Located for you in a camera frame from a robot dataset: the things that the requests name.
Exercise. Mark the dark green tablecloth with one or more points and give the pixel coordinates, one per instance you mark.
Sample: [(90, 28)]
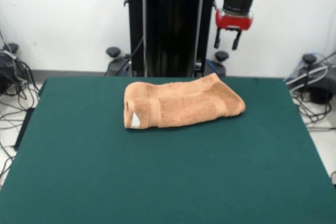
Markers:
[(78, 182)]

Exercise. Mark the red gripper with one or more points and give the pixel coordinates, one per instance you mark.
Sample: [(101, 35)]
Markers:
[(233, 22)]

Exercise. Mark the tan terry towel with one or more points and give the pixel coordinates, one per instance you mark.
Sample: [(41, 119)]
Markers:
[(183, 103)]

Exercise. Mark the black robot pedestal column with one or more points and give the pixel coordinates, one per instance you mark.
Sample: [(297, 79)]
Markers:
[(170, 24)]

